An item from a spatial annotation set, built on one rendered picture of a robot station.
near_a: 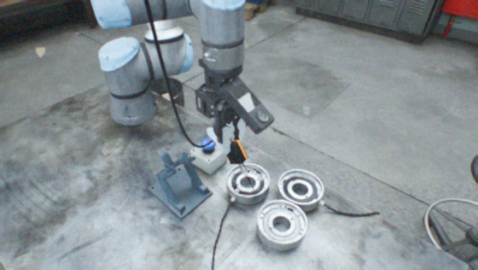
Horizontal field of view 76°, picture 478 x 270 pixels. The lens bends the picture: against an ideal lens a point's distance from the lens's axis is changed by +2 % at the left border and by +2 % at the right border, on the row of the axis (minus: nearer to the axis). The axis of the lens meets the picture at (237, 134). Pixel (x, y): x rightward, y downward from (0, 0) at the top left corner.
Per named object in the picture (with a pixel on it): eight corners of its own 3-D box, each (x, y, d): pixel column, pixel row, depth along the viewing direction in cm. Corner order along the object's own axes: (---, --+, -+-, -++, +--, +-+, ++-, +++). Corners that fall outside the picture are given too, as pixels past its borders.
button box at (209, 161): (228, 160, 83) (227, 147, 80) (210, 175, 79) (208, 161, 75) (206, 147, 87) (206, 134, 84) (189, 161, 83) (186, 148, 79)
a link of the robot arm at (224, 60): (253, 39, 53) (220, 55, 48) (252, 63, 56) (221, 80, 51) (223, 28, 57) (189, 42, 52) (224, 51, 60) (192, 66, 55)
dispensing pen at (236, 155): (256, 196, 68) (224, 131, 64) (245, 195, 71) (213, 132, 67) (263, 190, 69) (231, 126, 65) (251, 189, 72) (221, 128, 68)
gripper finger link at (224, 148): (212, 143, 70) (213, 110, 65) (230, 156, 67) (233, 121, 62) (202, 149, 68) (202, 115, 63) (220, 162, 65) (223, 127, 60)
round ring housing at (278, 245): (291, 263, 61) (294, 253, 58) (247, 237, 65) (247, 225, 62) (311, 225, 67) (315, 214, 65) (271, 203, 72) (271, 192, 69)
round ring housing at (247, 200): (244, 167, 81) (244, 157, 78) (276, 188, 75) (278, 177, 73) (218, 191, 74) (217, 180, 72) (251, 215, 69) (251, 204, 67)
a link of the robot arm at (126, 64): (104, 80, 96) (90, 39, 87) (147, 71, 101) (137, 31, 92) (112, 99, 88) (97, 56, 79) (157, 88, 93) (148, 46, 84)
